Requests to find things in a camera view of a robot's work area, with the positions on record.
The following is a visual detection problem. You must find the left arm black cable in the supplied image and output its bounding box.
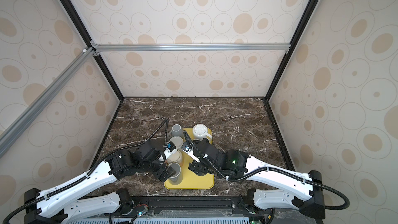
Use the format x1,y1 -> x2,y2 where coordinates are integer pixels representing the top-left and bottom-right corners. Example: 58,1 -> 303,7
1,118 -> 170,224

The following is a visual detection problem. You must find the left aluminium rail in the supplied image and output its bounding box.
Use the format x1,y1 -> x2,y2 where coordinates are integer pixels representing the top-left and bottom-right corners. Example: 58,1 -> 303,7
1,47 -> 94,156

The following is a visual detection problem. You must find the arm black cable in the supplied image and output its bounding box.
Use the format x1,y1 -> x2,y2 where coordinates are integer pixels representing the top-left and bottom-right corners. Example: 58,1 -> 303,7
1,118 -> 170,224
182,130 -> 350,211

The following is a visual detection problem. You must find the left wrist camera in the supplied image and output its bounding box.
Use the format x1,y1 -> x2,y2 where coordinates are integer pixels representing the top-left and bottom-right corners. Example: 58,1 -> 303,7
158,142 -> 176,162

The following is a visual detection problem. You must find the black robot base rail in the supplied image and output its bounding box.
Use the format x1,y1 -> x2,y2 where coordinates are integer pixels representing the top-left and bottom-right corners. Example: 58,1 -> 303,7
55,194 -> 324,224

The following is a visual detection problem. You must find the black mug white rim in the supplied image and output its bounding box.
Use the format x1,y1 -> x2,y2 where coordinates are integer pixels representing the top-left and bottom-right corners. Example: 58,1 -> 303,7
187,140 -> 201,150

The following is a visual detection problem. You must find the white ribbed mug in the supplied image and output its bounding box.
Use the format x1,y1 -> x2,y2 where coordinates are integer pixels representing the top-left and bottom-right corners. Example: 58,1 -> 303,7
192,124 -> 212,141

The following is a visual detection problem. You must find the white mug upside down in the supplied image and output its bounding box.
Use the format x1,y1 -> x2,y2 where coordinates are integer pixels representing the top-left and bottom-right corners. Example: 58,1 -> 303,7
170,136 -> 184,149

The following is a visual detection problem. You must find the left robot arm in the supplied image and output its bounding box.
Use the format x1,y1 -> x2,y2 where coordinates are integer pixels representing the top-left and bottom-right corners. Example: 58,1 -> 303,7
24,140 -> 177,224

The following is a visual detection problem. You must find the large grey mug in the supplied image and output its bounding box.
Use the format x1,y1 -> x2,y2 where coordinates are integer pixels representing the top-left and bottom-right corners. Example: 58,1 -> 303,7
168,162 -> 183,185

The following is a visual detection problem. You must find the back aluminium rail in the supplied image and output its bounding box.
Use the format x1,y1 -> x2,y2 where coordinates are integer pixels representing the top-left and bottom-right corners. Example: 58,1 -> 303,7
93,43 -> 291,52

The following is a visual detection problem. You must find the green lit circuit board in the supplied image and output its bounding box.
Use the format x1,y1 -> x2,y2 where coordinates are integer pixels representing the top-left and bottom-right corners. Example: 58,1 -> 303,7
132,204 -> 149,218

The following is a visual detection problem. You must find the small grey mug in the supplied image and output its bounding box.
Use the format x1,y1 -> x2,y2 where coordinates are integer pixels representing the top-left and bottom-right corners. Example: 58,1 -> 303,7
167,124 -> 184,139

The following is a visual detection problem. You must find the peach and cream mug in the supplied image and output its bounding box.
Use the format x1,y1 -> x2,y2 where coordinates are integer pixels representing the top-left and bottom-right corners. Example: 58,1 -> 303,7
166,149 -> 183,167

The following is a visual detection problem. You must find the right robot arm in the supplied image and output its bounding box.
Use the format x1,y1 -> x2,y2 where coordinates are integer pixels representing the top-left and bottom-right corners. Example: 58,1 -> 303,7
182,141 -> 326,219

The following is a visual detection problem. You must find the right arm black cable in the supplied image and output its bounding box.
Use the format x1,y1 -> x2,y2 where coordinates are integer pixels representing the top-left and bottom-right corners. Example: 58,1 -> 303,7
182,130 -> 350,211

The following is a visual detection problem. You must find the aluminium rail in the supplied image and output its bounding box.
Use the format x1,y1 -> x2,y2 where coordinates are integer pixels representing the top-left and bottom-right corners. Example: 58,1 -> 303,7
1,47 -> 94,156
93,43 -> 291,52

